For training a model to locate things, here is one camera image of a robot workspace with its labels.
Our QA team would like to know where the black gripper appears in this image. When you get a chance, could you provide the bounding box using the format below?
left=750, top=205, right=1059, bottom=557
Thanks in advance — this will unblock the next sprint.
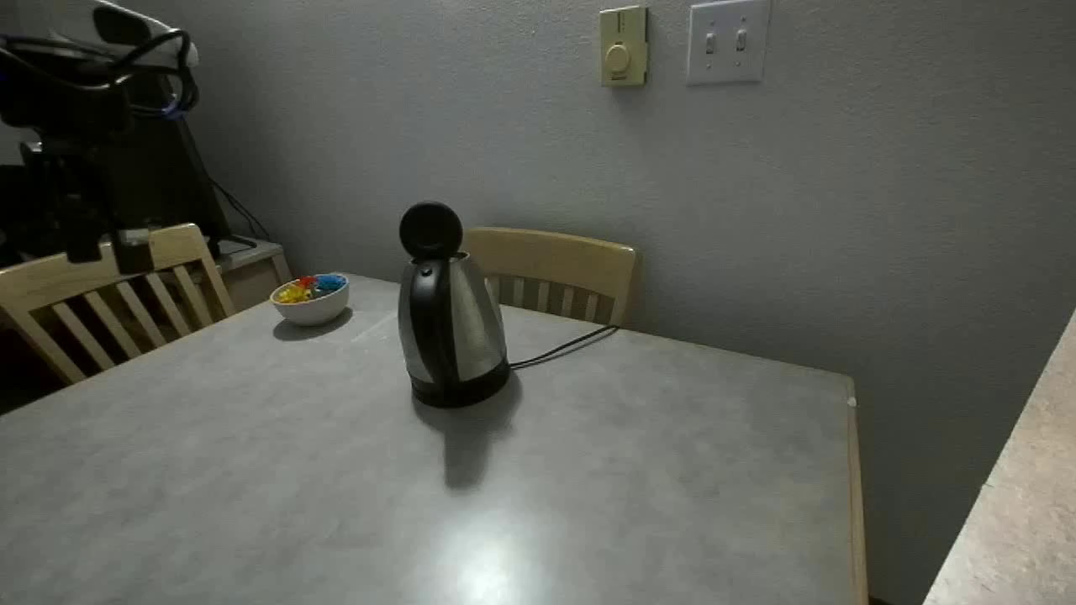
left=22, top=130, right=154, bottom=280

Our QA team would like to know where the stainless steel electric kettle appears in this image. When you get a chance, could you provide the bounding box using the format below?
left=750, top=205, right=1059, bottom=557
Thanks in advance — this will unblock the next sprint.
left=397, top=198, right=517, bottom=411

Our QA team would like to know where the wooden slat-back chair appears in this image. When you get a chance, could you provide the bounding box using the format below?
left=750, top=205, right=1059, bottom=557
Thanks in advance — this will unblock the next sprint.
left=0, top=217, right=238, bottom=387
left=461, top=224, right=641, bottom=329

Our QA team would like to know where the tall black panel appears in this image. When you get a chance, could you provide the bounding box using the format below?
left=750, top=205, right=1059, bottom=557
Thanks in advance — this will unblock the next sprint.
left=109, top=109, right=224, bottom=242

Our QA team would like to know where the small beige side cabinet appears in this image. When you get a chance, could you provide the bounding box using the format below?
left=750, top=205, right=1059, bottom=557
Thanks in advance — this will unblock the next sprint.
left=209, top=236, right=297, bottom=315

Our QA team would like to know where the white ceramic bowl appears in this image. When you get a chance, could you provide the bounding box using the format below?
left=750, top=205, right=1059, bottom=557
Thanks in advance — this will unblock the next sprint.
left=269, top=268, right=356, bottom=329

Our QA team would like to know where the grey speckled countertop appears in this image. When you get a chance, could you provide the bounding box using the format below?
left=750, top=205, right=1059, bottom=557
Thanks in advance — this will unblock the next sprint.
left=920, top=308, right=1076, bottom=605

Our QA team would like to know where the black kettle power cable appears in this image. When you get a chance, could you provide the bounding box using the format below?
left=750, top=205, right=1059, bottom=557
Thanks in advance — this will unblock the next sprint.
left=507, top=323, right=623, bottom=372

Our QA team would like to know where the cream dimmer wall switch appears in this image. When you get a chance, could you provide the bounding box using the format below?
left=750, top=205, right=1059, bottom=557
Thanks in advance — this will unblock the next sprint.
left=594, top=3, right=656, bottom=90

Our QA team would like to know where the white double light switch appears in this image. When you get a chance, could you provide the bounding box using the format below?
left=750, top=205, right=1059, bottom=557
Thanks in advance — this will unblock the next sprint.
left=681, top=0, right=773, bottom=90

